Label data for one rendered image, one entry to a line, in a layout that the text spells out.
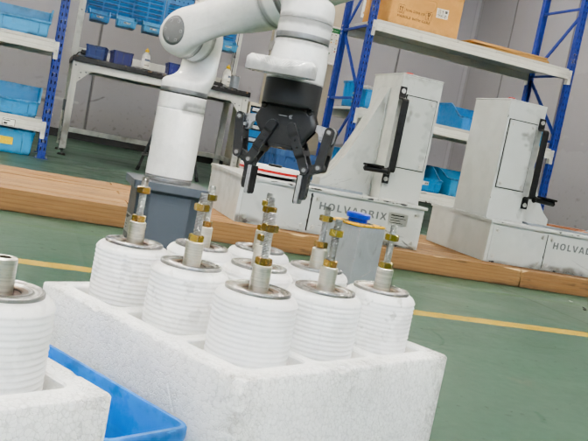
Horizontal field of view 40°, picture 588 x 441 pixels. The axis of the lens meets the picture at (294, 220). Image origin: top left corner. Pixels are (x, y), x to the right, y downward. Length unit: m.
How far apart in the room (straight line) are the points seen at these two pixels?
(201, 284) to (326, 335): 0.16
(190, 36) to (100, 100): 7.88
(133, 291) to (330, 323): 0.26
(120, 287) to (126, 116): 8.41
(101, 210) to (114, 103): 6.46
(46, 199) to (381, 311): 2.06
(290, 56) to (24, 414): 0.56
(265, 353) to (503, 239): 2.82
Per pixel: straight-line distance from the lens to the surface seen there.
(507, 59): 6.68
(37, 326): 0.69
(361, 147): 3.45
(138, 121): 9.44
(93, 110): 9.39
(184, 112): 1.54
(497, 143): 3.68
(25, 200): 2.97
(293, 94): 1.02
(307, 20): 1.03
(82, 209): 2.97
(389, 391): 1.03
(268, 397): 0.85
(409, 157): 3.43
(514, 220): 3.73
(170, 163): 1.55
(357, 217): 1.31
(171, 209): 1.54
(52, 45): 5.64
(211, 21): 1.50
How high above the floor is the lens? 0.42
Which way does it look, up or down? 5 degrees down
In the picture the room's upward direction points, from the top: 11 degrees clockwise
